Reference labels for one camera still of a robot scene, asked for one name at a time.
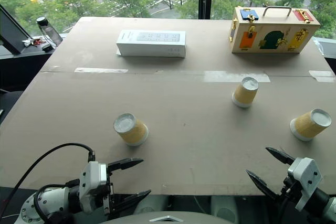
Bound silver robot torso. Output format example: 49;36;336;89
99;210;238;224

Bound wooden lock box with latches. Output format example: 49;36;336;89
228;5;321;55

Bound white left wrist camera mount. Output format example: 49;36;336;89
79;161;109;215

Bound black slanted monitor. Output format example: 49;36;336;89
0;4;33;55

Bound clear tape strip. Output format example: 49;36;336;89
74;67;129;74
204;70;271;83
309;70;336;83

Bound red keys with white tag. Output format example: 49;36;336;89
22;38;47;47

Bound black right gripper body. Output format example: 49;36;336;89
278;175;303;201

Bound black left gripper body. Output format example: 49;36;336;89
102;165;118;217

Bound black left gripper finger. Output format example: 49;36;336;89
108;157;144;174
113;189;152;215

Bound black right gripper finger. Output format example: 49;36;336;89
246;169;280;201
265;147;296;166

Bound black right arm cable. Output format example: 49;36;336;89
275;198;290;224

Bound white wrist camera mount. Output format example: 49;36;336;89
287;157;323;212
79;161;109;215

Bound white rectangular cardboard box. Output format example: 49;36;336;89
115;29;187;58

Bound yellow ribbed paper cup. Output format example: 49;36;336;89
289;108;332;142
113;113;150;147
231;76;260;109

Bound clear water bottle black cap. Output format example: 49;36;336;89
36;16;64;48

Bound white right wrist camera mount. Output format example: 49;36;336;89
287;157;323;212

